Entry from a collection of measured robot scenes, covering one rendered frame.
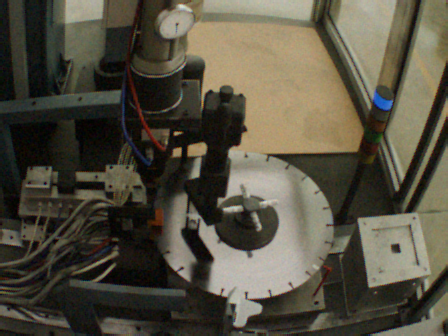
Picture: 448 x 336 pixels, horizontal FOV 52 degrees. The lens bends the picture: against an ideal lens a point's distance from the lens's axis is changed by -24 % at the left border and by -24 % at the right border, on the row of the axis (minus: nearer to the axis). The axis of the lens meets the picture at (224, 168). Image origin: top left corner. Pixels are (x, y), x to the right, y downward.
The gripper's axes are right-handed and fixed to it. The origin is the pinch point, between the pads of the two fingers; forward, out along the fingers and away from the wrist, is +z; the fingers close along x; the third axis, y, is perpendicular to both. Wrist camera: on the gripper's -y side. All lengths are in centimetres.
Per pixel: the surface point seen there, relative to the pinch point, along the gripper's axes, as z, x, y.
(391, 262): 12.5, 9.8, 33.5
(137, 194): 24.4, 11.5, -20.8
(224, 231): 8.6, 13.9, -3.0
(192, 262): 3.2, 9.3, -7.2
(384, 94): 16, 43, 23
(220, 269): 2.7, 9.1, -2.5
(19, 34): 32, 43, -63
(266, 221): 11.3, 15.9, 3.8
